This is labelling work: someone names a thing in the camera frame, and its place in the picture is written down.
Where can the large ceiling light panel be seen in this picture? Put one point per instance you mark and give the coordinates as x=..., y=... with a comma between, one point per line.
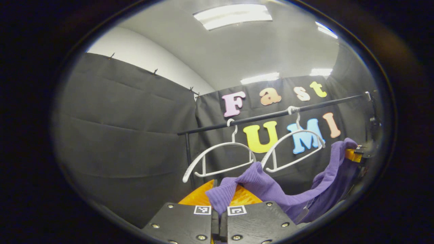
x=233, y=16

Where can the black clothes rack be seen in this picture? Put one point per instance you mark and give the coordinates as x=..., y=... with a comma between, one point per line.
x=264, y=117

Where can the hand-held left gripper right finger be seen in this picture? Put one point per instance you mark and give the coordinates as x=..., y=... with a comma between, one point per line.
x=257, y=223

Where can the purple ribbed jacket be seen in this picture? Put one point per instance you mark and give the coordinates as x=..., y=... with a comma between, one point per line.
x=271, y=189

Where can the black backdrop cloth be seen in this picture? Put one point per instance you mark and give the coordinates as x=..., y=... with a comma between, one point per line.
x=118, y=135

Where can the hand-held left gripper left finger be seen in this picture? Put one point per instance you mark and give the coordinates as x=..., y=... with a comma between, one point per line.
x=183, y=223

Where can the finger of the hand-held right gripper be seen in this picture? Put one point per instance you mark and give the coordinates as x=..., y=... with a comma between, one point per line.
x=352, y=155

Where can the white clothes hanger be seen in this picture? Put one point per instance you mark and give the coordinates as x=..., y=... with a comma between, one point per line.
x=274, y=159
x=204, y=166

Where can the white paper garment tag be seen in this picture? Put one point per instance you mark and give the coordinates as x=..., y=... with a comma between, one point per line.
x=301, y=214

